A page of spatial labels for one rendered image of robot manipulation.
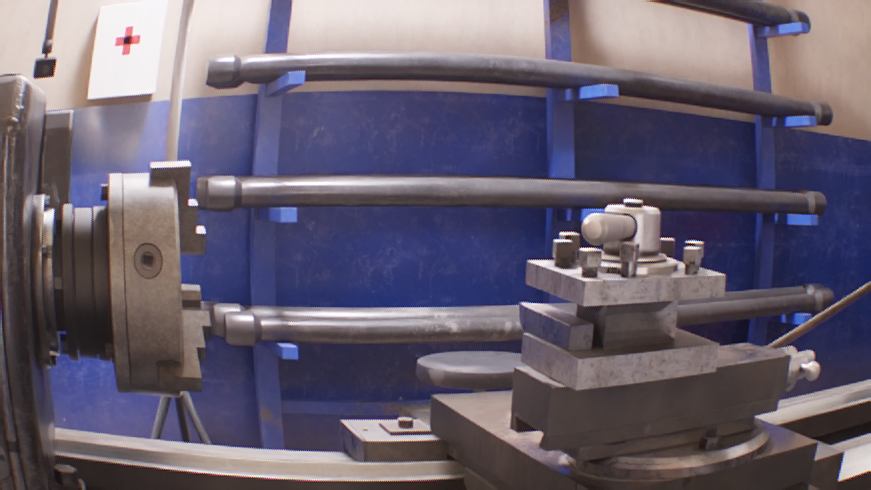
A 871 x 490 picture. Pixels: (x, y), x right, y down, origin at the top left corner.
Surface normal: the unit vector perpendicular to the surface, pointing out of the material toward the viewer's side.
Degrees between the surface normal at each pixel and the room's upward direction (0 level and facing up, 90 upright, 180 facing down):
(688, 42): 90
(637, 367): 90
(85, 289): 85
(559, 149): 90
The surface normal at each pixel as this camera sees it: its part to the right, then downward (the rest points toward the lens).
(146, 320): 0.28, 0.23
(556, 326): -0.97, 0.00
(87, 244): 0.24, -0.56
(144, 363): 0.22, 0.62
